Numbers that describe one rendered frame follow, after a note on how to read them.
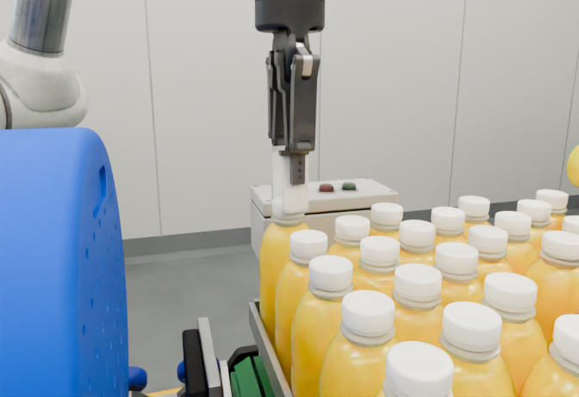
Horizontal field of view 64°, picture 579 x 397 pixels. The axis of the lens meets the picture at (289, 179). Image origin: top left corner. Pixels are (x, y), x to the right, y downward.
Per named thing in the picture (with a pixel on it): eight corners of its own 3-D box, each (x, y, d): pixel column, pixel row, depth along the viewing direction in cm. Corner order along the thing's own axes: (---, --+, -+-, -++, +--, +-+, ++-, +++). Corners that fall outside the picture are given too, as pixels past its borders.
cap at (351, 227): (357, 245, 51) (357, 229, 51) (328, 236, 54) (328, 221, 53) (376, 235, 54) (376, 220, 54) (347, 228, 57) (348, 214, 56)
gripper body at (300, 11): (247, -3, 53) (249, 81, 55) (264, -16, 45) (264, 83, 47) (311, 0, 54) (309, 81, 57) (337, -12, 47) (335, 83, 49)
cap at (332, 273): (354, 294, 40) (355, 275, 40) (308, 293, 40) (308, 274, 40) (350, 274, 44) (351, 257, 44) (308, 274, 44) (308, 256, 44)
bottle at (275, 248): (249, 350, 60) (246, 213, 56) (290, 331, 64) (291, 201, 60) (284, 378, 55) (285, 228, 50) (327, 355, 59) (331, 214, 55)
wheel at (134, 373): (97, 367, 46) (96, 388, 45) (145, 360, 47) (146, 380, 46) (104, 381, 50) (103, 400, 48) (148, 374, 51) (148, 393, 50)
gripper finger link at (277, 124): (271, 52, 51) (268, 49, 52) (267, 148, 55) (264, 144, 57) (306, 52, 52) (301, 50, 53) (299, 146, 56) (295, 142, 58)
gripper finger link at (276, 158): (272, 146, 55) (271, 145, 55) (273, 204, 56) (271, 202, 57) (297, 145, 56) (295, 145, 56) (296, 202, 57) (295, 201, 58)
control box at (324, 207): (251, 246, 74) (249, 183, 72) (367, 234, 79) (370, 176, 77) (264, 272, 65) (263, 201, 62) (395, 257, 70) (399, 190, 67)
